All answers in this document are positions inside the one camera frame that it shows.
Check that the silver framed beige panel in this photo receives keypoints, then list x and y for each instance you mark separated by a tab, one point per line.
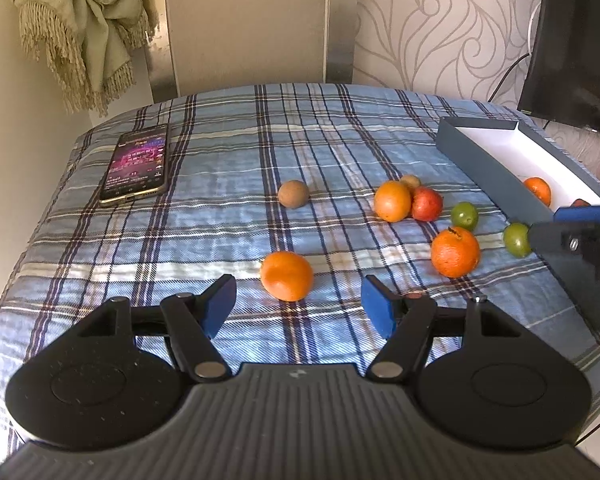
250	25

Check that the green lime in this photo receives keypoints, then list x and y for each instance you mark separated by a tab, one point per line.
516	241
464	215

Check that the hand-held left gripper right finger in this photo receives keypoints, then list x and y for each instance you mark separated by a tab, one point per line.
377	306

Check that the red apple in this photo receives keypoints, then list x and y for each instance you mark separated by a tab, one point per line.
427	204
580	203

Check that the black flat screen television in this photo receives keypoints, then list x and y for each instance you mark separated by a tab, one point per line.
575	45

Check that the orange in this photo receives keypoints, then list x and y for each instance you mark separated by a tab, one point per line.
392	201
455	252
286	276

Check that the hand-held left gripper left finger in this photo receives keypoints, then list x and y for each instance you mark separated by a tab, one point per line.
220	306

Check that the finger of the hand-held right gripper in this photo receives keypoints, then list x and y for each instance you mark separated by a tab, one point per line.
585	214
580	240

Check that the small tangerine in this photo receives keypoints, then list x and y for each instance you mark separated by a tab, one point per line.
538	190

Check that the grey cardboard box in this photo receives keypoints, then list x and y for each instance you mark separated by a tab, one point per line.
475	160

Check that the blue plaid blanket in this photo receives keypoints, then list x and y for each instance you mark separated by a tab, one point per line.
220	170

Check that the black smartphone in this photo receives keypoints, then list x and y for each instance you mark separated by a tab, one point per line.
136	162

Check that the beige fringed curtain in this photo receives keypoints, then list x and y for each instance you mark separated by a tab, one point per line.
85	15

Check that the small brown kiwi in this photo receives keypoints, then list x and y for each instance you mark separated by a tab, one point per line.
411	180

